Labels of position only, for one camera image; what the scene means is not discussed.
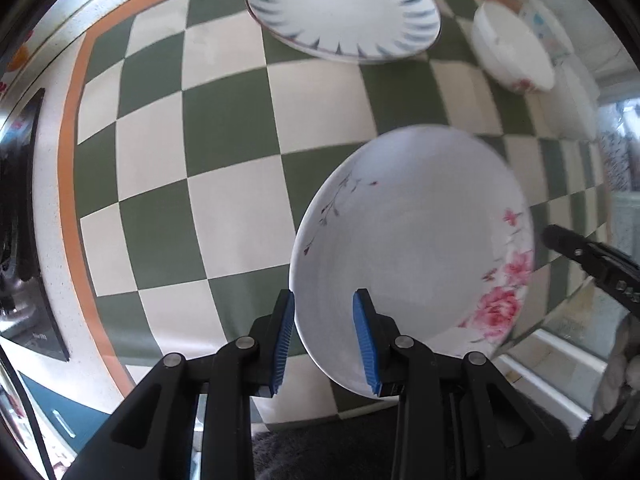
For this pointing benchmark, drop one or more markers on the green white checkered tablecloth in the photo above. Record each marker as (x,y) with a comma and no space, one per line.
(225,110)

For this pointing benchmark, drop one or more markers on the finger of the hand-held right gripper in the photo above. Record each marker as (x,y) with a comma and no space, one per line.
(595,260)

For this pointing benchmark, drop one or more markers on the blue leaf pattern plate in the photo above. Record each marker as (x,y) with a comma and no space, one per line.
(345,10)

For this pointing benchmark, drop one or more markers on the colourful wall stickers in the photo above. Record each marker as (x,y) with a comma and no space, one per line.
(20,57)

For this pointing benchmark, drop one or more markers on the teal cabinet drawer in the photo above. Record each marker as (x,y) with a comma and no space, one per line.
(75,410)

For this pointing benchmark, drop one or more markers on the person's right hand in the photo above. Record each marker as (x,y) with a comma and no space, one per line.
(615,380)

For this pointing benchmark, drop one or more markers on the white bowl with pink flower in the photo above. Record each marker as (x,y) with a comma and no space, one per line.
(505,45)

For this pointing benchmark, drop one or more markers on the pink floral white plate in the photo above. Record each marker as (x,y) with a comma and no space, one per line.
(415,240)

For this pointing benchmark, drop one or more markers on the person's dark grey clothing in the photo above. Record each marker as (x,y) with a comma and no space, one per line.
(325,452)

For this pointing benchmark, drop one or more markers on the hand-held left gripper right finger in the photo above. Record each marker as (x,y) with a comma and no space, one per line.
(364,347)

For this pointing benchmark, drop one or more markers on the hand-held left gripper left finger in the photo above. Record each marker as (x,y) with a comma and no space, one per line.
(281,347)

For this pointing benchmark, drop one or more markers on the black gas stove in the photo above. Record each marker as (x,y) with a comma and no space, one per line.
(45,330)

